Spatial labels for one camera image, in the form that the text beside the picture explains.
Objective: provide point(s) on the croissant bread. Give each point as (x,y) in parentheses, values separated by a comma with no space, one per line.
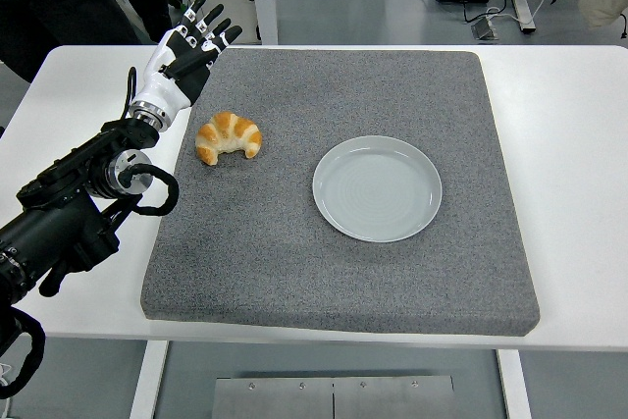
(230,129)

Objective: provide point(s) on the round grey plate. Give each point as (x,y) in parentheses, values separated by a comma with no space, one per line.
(378,193)

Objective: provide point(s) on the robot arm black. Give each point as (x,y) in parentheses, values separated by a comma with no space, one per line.
(49,232)

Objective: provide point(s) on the white table leg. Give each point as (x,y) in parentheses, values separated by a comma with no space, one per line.
(515,384)
(147,380)

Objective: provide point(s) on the grey foam mat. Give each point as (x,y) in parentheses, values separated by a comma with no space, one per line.
(294,267)

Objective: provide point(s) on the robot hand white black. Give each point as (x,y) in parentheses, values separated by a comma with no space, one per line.
(164,88)

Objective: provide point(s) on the grey power adapter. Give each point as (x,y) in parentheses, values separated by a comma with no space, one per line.
(485,29)

